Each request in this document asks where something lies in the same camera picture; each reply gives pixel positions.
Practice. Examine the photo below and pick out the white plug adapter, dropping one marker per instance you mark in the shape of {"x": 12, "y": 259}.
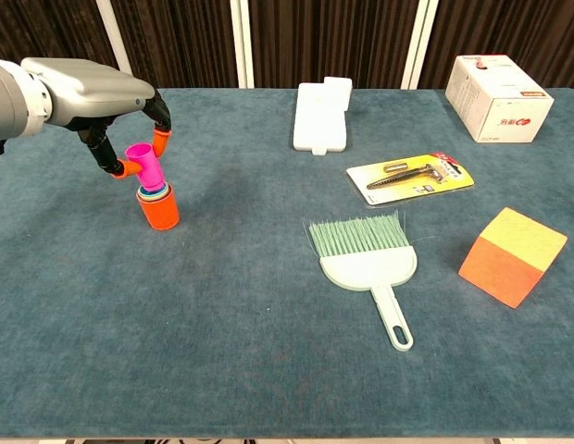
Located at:
{"x": 338, "y": 88}

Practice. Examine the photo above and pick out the razor in yellow blister pack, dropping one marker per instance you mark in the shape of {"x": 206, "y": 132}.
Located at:
{"x": 407, "y": 187}

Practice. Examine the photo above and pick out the orange and yellow cube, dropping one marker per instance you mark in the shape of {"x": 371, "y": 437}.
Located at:
{"x": 500, "y": 273}

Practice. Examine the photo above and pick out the pink plastic cup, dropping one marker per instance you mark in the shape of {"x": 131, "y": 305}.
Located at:
{"x": 150, "y": 171}

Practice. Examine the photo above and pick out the teal table cover cloth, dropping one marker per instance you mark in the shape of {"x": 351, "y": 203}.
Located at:
{"x": 268, "y": 324}

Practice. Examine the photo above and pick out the white cardboard product box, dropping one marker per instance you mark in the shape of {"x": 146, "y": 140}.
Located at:
{"x": 500, "y": 102}

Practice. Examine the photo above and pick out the mint green hand brush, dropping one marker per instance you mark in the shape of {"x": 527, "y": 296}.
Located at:
{"x": 368, "y": 268}

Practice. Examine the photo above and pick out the white partition post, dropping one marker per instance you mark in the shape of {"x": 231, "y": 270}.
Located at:
{"x": 118, "y": 28}
{"x": 419, "y": 41}
{"x": 240, "y": 41}

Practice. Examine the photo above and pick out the cyan plastic cup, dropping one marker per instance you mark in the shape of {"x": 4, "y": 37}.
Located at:
{"x": 141, "y": 192}

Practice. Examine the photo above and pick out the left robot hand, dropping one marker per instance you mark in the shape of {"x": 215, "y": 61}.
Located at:
{"x": 88, "y": 92}

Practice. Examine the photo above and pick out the orange plastic cup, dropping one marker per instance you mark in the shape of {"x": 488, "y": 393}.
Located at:
{"x": 159, "y": 213}

